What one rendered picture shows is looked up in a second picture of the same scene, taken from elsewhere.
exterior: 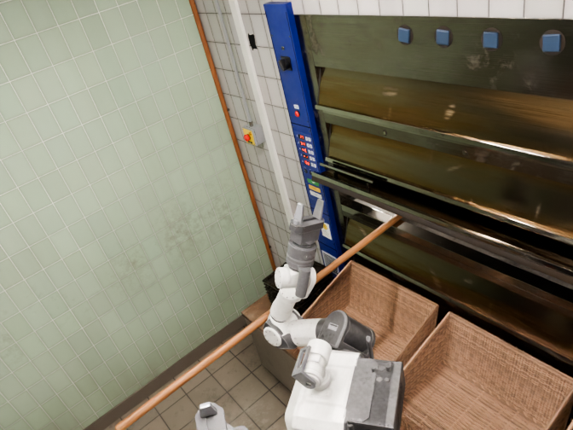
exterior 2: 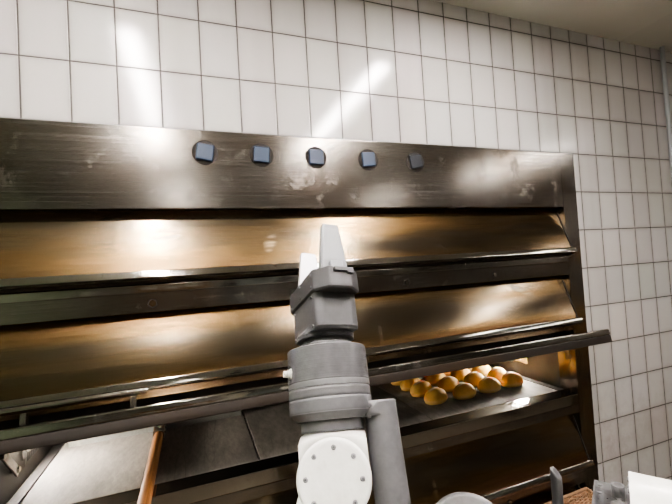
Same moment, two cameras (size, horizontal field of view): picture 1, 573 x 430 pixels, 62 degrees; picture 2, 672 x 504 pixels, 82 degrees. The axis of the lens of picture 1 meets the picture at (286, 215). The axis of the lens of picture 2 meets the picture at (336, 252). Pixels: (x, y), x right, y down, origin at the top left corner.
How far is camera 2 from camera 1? 1.38 m
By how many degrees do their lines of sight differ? 82
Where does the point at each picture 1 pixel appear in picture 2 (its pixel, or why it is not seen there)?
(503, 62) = (329, 179)
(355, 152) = (66, 367)
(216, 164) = not seen: outside the picture
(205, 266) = not seen: outside the picture
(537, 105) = (357, 221)
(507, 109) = not seen: hidden behind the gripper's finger
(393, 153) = (165, 339)
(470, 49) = (293, 167)
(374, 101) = (136, 251)
